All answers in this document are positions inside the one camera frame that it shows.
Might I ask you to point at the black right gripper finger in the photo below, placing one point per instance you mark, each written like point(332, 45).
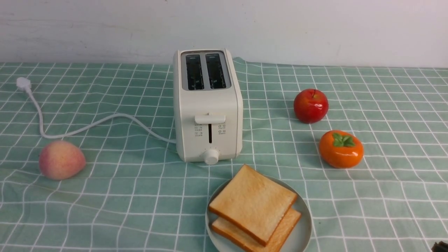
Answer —
point(440, 247)

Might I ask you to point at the light green round plate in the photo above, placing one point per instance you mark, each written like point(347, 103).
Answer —
point(296, 242)

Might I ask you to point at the red apple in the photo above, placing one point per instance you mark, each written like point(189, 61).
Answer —
point(310, 106)

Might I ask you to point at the white two-slot toaster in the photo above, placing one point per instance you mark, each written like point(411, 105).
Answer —
point(207, 106)

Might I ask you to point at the orange persimmon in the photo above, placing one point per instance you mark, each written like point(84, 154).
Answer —
point(340, 149)

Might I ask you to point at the toast slice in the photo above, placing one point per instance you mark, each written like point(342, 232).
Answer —
point(248, 244)
point(254, 203)

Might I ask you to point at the green checkered tablecloth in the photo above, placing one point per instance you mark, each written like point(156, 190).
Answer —
point(136, 195)

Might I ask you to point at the pink peach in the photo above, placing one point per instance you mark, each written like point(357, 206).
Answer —
point(61, 160)

